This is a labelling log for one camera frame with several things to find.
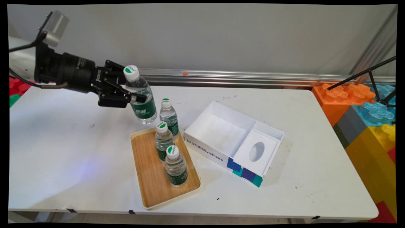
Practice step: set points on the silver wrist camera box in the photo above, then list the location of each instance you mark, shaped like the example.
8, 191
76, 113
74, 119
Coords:
53, 27

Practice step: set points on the wooden tray with cream rim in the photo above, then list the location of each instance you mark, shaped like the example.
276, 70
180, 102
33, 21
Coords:
148, 177

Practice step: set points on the yellow toy building block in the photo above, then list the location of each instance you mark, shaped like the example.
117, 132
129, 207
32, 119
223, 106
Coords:
373, 164

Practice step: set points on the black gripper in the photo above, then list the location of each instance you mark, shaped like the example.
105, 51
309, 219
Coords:
79, 72

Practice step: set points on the grey toy building block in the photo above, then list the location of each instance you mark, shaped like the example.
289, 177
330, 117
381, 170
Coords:
349, 126

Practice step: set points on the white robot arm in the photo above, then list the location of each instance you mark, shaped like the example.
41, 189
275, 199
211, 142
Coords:
22, 63

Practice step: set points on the aluminium rail along wall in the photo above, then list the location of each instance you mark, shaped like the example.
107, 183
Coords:
253, 77

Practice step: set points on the green toy building block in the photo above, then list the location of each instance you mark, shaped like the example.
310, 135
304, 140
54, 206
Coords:
13, 99

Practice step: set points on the red toy building block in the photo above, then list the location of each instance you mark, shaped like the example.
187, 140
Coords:
19, 86
384, 213
392, 155

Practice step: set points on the black tripod stand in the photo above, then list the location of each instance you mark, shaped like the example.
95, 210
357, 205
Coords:
375, 84

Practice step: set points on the blue toy building block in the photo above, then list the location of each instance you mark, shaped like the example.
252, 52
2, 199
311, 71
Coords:
376, 114

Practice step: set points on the orange toy building block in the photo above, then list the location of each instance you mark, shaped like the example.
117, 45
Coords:
332, 101

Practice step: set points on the white open cardboard box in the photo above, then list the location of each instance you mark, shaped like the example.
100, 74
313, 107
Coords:
221, 133

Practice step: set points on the clear water bottle green label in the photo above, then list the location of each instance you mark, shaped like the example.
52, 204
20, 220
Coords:
169, 117
164, 141
142, 101
176, 169

